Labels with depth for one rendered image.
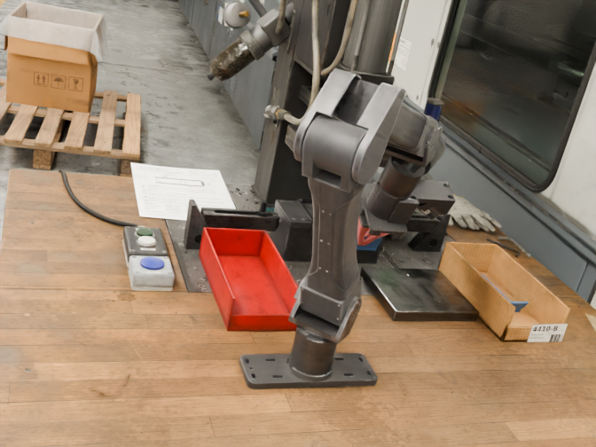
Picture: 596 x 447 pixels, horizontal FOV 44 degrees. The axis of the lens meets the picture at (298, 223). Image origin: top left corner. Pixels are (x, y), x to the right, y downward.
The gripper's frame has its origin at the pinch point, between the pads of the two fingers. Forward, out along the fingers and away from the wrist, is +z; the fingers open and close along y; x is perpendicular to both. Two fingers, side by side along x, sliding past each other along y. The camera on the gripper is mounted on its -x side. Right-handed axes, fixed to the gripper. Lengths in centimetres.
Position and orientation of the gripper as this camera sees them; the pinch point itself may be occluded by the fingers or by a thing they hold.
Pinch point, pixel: (362, 240)
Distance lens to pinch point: 128.2
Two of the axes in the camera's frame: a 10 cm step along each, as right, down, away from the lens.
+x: -9.4, -0.6, -3.3
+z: -2.9, 6.2, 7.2
